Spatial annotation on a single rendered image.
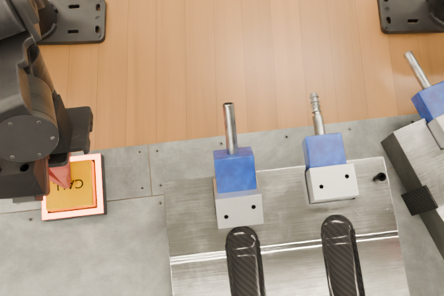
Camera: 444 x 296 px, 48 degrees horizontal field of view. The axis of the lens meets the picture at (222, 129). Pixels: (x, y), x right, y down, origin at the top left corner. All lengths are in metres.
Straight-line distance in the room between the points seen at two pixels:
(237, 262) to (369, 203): 0.16
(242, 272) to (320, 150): 0.16
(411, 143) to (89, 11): 0.48
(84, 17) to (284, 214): 0.40
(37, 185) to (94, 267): 0.21
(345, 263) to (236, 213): 0.14
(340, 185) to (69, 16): 0.45
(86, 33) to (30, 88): 0.29
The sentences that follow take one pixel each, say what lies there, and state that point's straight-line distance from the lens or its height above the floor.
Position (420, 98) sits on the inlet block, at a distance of 0.68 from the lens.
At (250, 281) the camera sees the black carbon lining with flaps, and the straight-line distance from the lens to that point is 0.59.
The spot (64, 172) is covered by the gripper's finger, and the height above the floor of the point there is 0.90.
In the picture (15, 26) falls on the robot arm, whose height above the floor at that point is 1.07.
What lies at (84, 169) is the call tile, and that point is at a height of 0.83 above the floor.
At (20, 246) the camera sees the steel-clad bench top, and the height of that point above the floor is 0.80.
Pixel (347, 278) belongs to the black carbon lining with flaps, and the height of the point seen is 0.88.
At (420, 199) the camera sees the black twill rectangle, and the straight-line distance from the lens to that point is 0.68.
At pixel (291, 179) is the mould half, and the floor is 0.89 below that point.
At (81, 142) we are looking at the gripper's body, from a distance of 0.57.
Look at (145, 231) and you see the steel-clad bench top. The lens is 0.68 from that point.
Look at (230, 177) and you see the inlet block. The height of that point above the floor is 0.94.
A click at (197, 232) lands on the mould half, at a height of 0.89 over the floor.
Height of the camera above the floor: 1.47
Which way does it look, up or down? 75 degrees down
